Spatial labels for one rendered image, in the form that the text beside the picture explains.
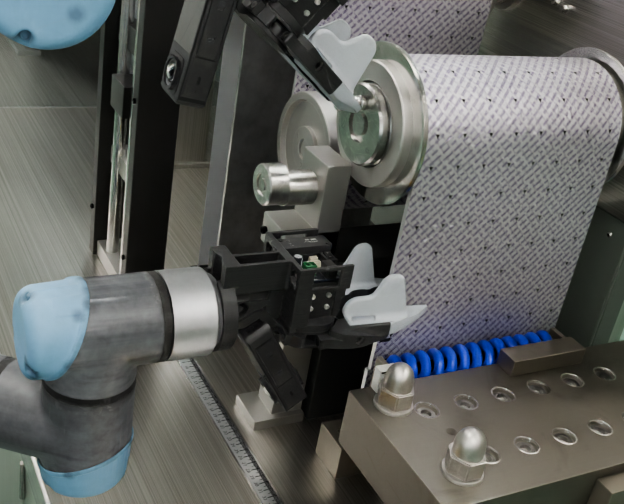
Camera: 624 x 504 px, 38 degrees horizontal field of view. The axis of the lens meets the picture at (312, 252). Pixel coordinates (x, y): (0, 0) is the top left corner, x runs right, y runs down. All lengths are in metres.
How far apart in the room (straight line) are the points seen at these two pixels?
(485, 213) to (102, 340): 0.38
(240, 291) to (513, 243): 0.30
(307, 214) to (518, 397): 0.27
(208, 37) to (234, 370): 0.47
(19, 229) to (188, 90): 0.65
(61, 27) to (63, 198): 0.93
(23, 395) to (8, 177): 0.75
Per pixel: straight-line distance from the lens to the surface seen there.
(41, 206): 1.39
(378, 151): 0.79
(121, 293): 0.71
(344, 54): 0.75
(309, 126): 0.94
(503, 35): 1.19
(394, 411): 0.81
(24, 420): 0.77
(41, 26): 0.50
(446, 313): 0.90
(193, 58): 0.70
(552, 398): 0.91
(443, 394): 0.86
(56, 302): 0.69
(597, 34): 1.08
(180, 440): 0.95
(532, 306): 0.98
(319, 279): 0.76
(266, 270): 0.74
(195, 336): 0.72
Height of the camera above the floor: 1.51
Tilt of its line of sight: 27 degrees down
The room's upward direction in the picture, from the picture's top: 10 degrees clockwise
